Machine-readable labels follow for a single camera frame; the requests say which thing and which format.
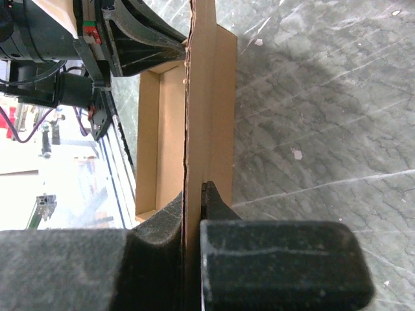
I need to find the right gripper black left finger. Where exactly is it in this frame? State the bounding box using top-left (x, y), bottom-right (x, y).
top-left (1, 196), bottom-right (184, 310)

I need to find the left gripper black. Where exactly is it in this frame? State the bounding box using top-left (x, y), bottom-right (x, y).
top-left (73, 0), bottom-right (187, 89)

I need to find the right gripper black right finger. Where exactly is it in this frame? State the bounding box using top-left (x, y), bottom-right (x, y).
top-left (200, 181), bottom-right (375, 310)

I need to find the cardboard box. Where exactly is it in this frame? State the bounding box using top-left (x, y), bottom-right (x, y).
top-left (130, 1), bottom-right (237, 310)

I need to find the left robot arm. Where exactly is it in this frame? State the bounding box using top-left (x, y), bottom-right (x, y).
top-left (1, 1), bottom-right (185, 113)

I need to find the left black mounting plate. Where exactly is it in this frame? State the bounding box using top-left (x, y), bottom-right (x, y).
top-left (88, 89), bottom-right (115, 141)

